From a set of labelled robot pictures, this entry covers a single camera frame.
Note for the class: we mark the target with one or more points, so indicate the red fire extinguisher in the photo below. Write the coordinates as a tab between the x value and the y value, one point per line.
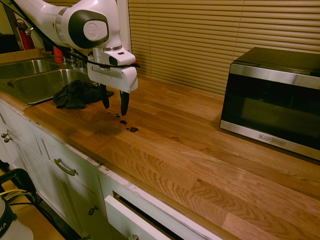
26	37

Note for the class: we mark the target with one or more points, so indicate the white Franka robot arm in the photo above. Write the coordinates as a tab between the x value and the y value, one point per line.
82	15

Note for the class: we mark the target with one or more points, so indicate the black cloth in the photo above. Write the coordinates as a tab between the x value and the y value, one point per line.
75	95

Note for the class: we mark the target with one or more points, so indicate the chrome sink faucet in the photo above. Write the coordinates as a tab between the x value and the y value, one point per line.
73	59

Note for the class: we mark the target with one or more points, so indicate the white open drawer front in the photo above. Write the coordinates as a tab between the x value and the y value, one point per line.
130	220

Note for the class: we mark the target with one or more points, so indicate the dark liquid spill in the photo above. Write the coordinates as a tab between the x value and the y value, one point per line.
133	129

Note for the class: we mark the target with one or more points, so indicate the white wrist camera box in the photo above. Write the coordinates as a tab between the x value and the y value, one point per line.
122	58

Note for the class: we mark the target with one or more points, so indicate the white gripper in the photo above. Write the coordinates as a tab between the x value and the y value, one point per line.
112	76

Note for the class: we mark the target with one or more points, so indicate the black steel microwave oven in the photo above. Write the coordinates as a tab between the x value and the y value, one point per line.
270	100

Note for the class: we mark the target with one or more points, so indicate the stainless steel sink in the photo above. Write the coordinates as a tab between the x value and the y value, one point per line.
42	82

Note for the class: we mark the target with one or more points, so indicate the round metal cabinet knob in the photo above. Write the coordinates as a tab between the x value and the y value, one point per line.
92	210
7	139
3	135

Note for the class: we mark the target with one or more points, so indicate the wide beige window blind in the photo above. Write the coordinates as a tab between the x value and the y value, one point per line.
212	37

